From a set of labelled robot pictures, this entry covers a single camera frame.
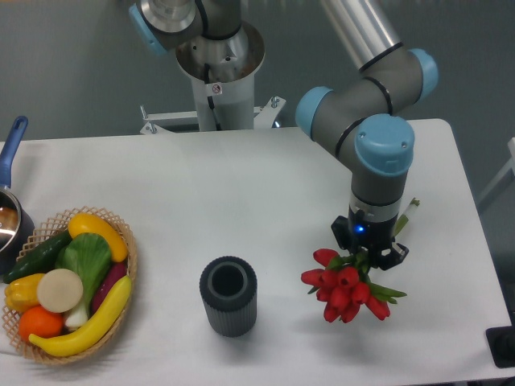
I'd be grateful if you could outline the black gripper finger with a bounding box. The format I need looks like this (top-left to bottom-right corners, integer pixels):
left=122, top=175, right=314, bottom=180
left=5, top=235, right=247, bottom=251
left=369, top=241, right=410, bottom=270
left=331, top=216, right=354, bottom=252

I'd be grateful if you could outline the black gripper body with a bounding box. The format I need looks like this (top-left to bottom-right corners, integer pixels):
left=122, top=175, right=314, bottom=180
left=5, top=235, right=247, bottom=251
left=348, top=203, right=398, bottom=256

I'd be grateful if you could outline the red tulip bouquet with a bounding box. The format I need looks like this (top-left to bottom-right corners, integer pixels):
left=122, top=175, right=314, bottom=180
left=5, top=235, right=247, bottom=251
left=301, top=248, right=406, bottom=323

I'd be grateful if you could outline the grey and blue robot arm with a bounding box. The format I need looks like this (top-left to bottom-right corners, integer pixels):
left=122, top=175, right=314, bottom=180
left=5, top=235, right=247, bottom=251
left=129, top=1, right=439, bottom=270

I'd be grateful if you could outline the dark grey ribbed vase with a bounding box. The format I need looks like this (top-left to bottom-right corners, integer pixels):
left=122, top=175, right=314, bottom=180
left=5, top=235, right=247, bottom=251
left=199, top=256, right=258, bottom=338

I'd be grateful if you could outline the black device at edge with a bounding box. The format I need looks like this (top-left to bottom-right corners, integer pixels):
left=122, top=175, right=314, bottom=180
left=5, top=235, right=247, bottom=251
left=485, top=326, right=514, bottom=368

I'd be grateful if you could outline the purple sweet potato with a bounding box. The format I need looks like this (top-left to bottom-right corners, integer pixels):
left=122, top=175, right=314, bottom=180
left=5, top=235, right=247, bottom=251
left=90, top=262, right=126, bottom=314

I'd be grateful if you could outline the green bok choy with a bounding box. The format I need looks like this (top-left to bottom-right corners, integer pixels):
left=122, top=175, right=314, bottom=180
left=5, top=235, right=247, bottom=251
left=55, top=233, right=111, bottom=331

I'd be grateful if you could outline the short yellow squash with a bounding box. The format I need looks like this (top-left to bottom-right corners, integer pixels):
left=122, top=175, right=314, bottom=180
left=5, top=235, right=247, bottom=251
left=68, top=212, right=129, bottom=263

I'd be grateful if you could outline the woven wicker basket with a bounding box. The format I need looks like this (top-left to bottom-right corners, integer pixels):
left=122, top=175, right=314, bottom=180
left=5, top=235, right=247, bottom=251
left=2, top=207, right=138, bottom=365

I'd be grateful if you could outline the beige round disc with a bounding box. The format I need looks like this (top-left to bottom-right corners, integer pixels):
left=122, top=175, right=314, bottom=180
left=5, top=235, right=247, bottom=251
left=36, top=269, right=84, bottom=314

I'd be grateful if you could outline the green cucumber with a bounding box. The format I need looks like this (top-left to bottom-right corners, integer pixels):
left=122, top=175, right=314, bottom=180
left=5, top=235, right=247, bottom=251
left=3, top=231, right=72, bottom=284

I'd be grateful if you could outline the long yellow squash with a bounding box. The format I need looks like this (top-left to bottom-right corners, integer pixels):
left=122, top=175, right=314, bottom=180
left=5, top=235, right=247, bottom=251
left=29, top=275, right=132, bottom=357

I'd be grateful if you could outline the orange fruit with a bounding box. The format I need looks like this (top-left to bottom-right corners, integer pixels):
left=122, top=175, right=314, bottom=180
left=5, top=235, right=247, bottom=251
left=19, top=306, right=64, bottom=343

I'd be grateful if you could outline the yellow bell pepper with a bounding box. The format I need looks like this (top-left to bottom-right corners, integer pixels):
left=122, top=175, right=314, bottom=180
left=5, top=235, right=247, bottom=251
left=4, top=273, right=45, bottom=314

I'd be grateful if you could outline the white frame at right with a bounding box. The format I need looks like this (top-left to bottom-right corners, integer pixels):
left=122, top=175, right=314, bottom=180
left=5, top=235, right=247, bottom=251
left=477, top=138, right=514, bottom=211

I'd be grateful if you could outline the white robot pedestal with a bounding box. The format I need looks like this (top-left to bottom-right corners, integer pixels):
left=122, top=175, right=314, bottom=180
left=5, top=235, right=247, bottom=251
left=140, top=21, right=286, bottom=134

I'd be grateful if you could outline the blue handled saucepan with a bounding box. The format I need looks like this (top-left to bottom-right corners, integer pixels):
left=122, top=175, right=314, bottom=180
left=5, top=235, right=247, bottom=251
left=1, top=116, right=35, bottom=275

